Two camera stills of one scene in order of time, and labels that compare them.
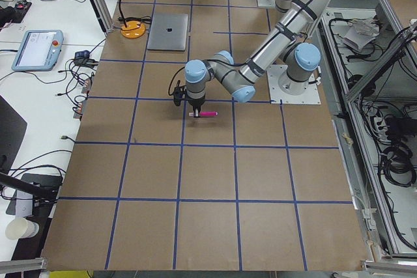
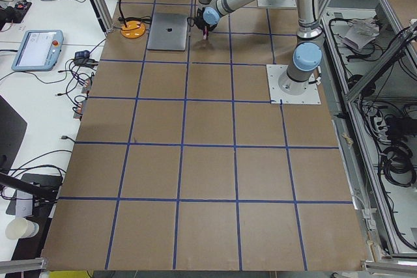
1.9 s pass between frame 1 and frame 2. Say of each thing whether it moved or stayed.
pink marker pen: moved
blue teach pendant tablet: stayed
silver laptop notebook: stayed
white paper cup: stayed
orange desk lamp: stayed
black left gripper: moved
